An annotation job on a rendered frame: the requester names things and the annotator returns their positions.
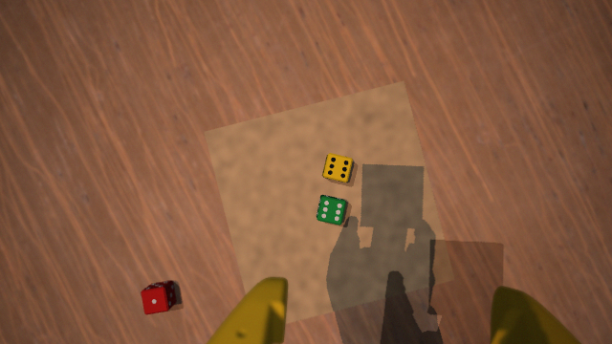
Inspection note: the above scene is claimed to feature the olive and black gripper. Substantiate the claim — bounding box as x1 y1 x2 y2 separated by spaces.
207 277 581 344

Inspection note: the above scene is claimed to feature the yellow die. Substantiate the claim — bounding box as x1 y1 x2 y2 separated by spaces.
322 153 353 183

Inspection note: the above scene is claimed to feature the red die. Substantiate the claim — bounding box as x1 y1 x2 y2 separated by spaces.
141 281 177 314

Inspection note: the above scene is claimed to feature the green die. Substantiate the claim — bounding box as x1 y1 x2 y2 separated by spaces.
317 195 346 226

